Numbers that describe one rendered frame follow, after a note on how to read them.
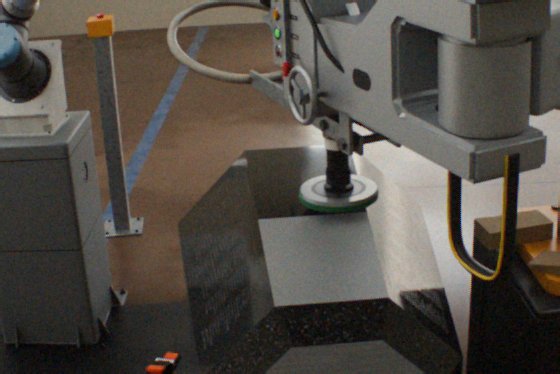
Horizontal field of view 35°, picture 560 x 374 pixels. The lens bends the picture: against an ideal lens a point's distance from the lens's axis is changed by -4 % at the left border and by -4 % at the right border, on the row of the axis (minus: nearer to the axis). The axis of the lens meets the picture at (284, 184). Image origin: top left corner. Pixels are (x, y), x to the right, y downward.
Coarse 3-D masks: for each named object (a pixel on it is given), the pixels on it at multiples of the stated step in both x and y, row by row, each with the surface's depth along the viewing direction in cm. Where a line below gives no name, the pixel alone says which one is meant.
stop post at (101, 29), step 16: (112, 16) 422; (96, 32) 416; (112, 32) 418; (96, 48) 421; (96, 64) 424; (112, 64) 427; (112, 80) 428; (112, 96) 430; (112, 112) 433; (112, 128) 436; (112, 144) 439; (112, 160) 442; (112, 176) 445; (112, 192) 448; (112, 208) 451; (128, 208) 455; (112, 224) 463; (128, 224) 455
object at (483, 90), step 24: (456, 48) 173; (480, 48) 170; (504, 48) 170; (528, 48) 174; (456, 72) 174; (480, 72) 172; (504, 72) 171; (528, 72) 176; (456, 96) 176; (480, 96) 173; (504, 96) 173; (528, 96) 178; (456, 120) 178; (480, 120) 175; (504, 120) 175; (528, 120) 180
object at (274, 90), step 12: (252, 72) 280; (252, 84) 282; (264, 84) 273; (276, 84) 267; (276, 96) 266; (288, 108) 260; (324, 120) 240; (336, 120) 236; (324, 132) 242; (336, 132) 235; (372, 132) 241; (360, 144) 225; (396, 144) 230
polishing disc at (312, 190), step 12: (312, 180) 261; (324, 180) 260; (360, 180) 259; (300, 192) 253; (312, 192) 252; (324, 192) 252; (348, 192) 251; (360, 192) 251; (372, 192) 250; (324, 204) 246; (336, 204) 245; (348, 204) 245
